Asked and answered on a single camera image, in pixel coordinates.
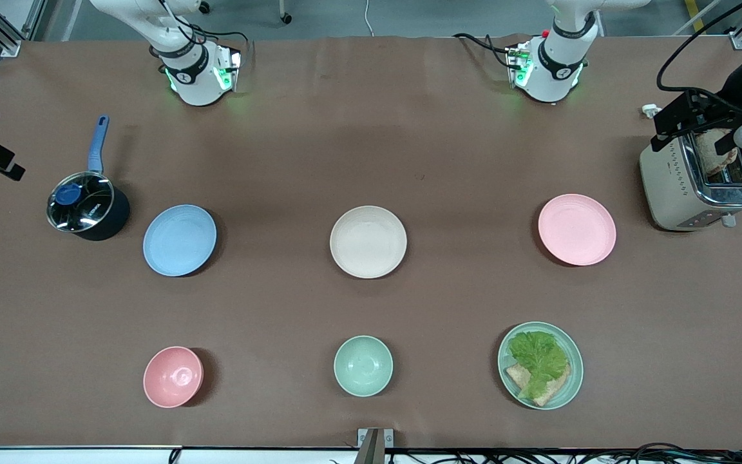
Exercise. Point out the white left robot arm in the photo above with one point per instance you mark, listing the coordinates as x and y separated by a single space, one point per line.
554 72

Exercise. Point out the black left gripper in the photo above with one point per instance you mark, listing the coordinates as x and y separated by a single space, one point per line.
729 100

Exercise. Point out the pink plate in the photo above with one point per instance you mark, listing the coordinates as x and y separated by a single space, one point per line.
577 229

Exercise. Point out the blue plate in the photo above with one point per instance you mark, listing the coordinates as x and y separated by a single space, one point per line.
180 240

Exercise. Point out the brown table mat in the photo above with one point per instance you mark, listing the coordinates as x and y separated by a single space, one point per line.
371 148

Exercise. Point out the green plate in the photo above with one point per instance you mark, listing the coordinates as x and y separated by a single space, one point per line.
574 380

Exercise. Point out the brown bread slice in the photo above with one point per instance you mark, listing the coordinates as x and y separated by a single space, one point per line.
555 390

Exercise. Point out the green lettuce leaf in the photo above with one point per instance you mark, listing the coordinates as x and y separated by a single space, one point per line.
538 357

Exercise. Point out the pink bowl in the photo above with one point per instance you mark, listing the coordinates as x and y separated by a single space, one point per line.
172 377

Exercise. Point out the beige chrome toaster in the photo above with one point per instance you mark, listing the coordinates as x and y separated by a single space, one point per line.
667 187

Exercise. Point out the white toaster plug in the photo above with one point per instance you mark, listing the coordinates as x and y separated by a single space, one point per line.
650 111

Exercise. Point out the round toast in toaster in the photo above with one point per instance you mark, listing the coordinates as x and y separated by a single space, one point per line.
709 154

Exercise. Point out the green bowl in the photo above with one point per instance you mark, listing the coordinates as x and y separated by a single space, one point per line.
363 365

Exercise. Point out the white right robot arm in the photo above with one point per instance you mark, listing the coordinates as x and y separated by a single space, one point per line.
198 84

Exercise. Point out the beige plate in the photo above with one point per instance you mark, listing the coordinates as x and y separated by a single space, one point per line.
368 241

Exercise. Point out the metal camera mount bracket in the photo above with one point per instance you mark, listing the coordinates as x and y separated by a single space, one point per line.
375 444

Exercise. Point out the glass lid with blue knob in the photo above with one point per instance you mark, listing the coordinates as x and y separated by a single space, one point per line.
91 207

